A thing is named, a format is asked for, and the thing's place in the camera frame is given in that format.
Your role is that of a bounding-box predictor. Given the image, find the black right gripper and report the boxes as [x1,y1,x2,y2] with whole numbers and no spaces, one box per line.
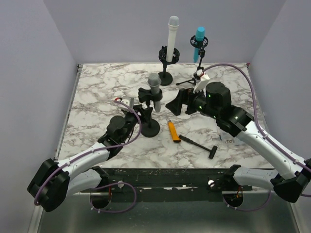
[166,84,220,119]

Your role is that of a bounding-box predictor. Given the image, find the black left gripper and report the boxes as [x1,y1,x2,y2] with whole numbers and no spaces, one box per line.
[120,105,152,143]

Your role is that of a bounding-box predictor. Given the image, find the black clip microphone stand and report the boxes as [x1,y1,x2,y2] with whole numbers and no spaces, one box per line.
[138,88,163,138]

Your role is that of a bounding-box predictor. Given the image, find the black shock-mount round-base stand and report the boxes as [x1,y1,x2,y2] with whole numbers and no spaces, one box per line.
[158,46,180,86]

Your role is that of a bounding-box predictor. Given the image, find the grey silver microphone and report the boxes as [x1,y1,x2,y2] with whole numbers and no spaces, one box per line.
[148,73,161,113]

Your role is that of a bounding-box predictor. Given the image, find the white microphone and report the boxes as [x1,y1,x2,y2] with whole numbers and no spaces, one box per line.
[166,16,179,62]

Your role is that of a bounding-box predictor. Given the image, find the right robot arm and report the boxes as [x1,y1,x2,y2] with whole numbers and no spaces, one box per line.
[166,82,311,203]

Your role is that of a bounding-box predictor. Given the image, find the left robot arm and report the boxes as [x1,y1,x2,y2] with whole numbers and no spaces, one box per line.
[27,103,153,212]

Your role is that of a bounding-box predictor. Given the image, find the black tripod microphone stand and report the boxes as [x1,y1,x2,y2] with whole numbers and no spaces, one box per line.
[176,35,210,93]

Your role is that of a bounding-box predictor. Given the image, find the cyan blue microphone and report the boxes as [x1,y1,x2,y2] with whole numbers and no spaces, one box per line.
[193,27,205,63]

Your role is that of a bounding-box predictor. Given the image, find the orange utility knife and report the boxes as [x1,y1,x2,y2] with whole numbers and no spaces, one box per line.
[168,120,181,143]

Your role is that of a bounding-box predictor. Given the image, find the black hammer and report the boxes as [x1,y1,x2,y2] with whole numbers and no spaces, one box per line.
[179,135,218,160]

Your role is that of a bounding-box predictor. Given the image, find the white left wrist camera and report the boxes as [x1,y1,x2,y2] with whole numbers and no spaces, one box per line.
[115,96,134,112]

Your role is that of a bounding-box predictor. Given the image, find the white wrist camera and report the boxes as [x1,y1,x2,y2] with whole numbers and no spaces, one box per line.
[193,69,210,93]
[115,96,134,112]

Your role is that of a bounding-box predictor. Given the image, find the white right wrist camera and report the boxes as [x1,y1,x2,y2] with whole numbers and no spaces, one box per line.
[193,69,210,93]

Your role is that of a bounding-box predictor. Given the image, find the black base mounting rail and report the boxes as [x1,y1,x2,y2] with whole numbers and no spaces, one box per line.
[91,166,252,203]

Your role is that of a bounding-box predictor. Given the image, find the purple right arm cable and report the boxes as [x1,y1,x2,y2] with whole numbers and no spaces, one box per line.
[203,63,311,170]

